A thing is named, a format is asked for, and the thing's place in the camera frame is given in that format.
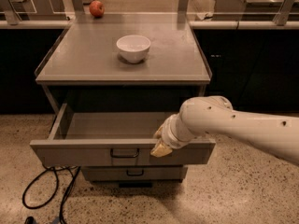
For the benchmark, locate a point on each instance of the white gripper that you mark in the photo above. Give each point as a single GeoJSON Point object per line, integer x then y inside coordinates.
{"type": "Point", "coordinates": [167, 132]}

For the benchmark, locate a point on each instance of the grey top drawer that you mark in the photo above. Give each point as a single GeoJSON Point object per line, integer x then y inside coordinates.
{"type": "Point", "coordinates": [99, 139]}

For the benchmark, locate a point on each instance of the grey drawer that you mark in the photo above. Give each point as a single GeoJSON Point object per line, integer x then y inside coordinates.
{"type": "Point", "coordinates": [99, 139]}
{"type": "Point", "coordinates": [143, 173]}

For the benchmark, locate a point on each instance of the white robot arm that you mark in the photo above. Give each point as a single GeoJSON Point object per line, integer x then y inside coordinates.
{"type": "Point", "coordinates": [273, 134]}

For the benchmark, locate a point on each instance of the grey bottom drawer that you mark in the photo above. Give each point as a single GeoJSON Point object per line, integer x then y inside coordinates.
{"type": "Point", "coordinates": [143, 173]}

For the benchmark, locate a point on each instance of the grey drawer cabinet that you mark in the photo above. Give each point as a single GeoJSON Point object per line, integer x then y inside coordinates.
{"type": "Point", "coordinates": [87, 72]}

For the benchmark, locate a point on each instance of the white ceramic bowl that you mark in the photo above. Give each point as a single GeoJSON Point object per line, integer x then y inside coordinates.
{"type": "Point", "coordinates": [133, 48]}

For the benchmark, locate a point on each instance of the red apple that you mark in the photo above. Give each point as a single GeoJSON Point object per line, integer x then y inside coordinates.
{"type": "Point", "coordinates": [97, 9]}

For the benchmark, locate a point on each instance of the steel counter background right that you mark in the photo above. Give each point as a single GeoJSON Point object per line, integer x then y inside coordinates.
{"type": "Point", "coordinates": [246, 10]}

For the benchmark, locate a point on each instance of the white horizontal rail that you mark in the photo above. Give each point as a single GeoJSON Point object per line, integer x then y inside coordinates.
{"type": "Point", "coordinates": [197, 25]}

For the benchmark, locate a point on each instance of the far right metal post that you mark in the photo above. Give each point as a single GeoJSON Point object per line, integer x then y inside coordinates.
{"type": "Point", "coordinates": [282, 16]}

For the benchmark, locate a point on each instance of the far left metal post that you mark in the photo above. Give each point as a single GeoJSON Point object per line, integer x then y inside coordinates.
{"type": "Point", "coordinates": [11, 15]}

